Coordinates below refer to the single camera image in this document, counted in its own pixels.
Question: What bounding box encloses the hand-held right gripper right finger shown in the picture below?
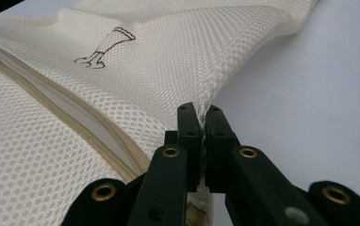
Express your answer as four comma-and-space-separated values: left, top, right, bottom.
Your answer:
204, 105, 241, 194

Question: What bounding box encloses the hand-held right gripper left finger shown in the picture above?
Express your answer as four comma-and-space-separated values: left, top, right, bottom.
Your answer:
164, 102, 205, 193

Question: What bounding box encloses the cream mesh laundry bag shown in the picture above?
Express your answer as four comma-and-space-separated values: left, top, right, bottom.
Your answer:
0, 0, 319, 226

